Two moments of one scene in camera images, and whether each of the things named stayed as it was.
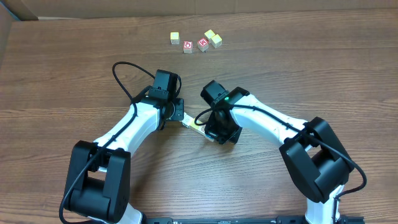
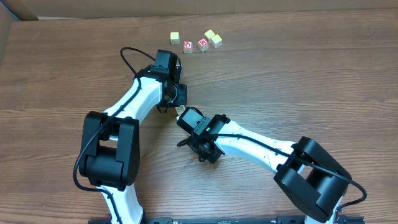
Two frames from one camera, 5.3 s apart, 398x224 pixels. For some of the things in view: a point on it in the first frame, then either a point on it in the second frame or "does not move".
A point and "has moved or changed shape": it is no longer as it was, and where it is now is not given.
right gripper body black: (224, 132) -> (196, 146)
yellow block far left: (175, 38) does not move
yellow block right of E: (216, 41) does not move
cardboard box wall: (17, 10) does not move
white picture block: (186, 119) has moved or changed shape
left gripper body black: (178, 109) -> (181, 95)
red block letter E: (203, 44) does not move
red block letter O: (188, 46) does not move
